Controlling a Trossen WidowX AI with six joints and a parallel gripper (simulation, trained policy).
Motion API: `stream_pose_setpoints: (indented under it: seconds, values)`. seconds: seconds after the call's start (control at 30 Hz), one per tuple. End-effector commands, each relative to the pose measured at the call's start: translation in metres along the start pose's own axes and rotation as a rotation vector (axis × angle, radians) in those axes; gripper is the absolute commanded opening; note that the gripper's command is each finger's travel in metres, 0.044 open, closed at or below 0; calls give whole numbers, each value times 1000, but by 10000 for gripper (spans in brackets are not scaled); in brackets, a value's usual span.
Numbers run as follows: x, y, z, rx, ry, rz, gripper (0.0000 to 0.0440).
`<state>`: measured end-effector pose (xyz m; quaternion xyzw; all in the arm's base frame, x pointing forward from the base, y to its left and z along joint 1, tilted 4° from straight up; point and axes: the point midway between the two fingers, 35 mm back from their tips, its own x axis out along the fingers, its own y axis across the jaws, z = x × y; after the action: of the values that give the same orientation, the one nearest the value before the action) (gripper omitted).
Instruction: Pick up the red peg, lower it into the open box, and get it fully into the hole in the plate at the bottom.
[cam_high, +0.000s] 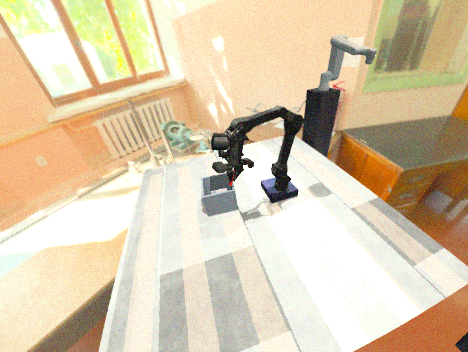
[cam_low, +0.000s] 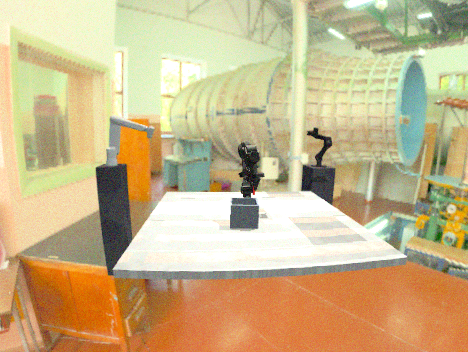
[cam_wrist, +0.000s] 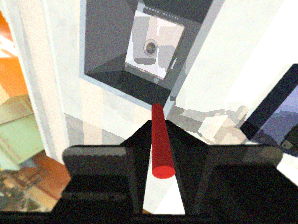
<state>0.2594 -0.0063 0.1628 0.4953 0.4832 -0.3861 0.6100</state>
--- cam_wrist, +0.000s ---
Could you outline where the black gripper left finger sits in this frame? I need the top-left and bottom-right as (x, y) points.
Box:
(61, 120), (152, 214)

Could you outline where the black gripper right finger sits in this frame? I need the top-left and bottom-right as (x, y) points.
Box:
(165, 120), (284, 214)

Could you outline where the red peg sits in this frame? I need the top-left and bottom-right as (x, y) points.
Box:
(151, 103), (175, 179)

